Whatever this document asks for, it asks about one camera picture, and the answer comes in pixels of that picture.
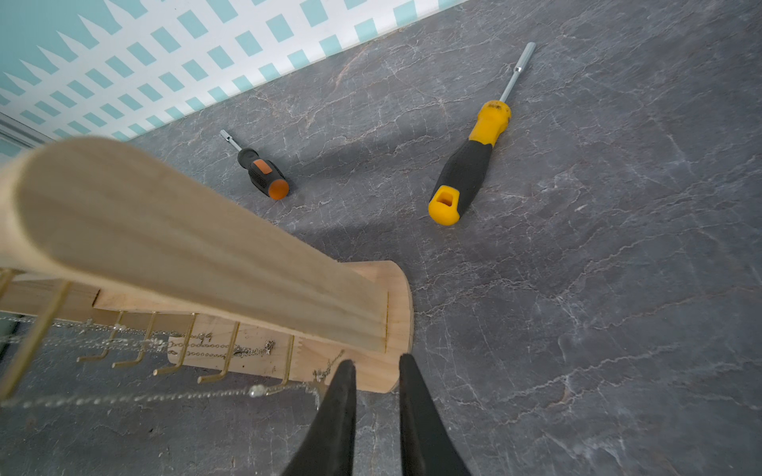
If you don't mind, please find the wooden jewelry display stand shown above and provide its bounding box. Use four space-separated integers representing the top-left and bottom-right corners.
1 137 413 393

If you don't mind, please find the yellow black nut driver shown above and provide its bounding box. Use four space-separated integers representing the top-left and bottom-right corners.
428 42 537 226

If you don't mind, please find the orange black nut driver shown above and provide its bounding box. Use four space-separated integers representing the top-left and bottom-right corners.
220 130 290 200

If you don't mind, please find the silver chain necklace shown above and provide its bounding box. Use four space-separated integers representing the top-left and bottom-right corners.
0 314 346 412

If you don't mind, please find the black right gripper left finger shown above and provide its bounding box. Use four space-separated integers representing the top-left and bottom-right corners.
282 360 356 475

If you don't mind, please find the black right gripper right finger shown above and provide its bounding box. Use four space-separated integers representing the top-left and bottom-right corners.
399 353 470 475

